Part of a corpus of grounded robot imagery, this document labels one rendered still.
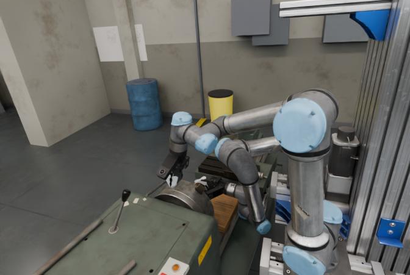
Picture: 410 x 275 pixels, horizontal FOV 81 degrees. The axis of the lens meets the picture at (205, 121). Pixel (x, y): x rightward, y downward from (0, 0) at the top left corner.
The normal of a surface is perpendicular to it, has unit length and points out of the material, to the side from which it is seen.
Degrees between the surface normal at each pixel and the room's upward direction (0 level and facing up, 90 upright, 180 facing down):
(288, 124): 82
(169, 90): 90
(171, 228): 0
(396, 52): 90
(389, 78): 90
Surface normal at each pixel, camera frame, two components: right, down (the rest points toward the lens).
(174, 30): -0.32, 0.39
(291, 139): -0.65, 0.22
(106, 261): -0.07, -0.92
